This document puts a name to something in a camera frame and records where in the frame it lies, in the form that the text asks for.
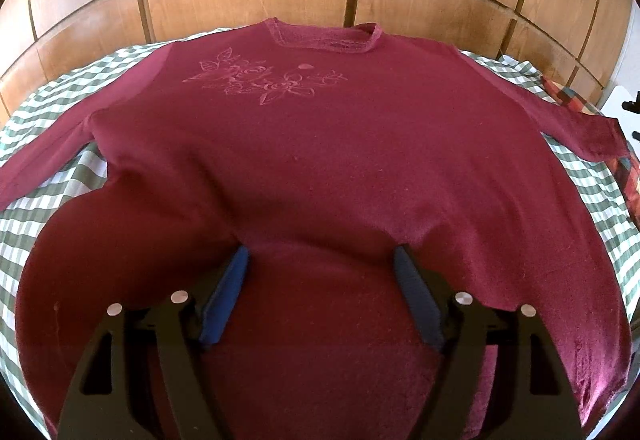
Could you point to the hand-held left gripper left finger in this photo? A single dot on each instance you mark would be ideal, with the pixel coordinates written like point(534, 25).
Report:
point(226, 298)

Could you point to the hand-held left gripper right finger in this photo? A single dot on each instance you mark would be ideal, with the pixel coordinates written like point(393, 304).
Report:
point(414, 296)

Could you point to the maroon embroidered sweater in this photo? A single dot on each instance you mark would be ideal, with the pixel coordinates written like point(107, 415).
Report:
point(320, 160)

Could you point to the red multicolour plaid blanket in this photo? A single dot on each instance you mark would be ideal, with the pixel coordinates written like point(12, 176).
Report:
point(575, 102)

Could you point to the green white checkered bed sheet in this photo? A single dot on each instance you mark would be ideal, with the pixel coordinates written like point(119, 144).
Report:
point(45, 105)

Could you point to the white furniture piece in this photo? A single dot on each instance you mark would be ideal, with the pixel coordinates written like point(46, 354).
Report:
point(616, 112)

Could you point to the dark object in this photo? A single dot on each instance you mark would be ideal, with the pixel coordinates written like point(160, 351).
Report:
point(633, 103)

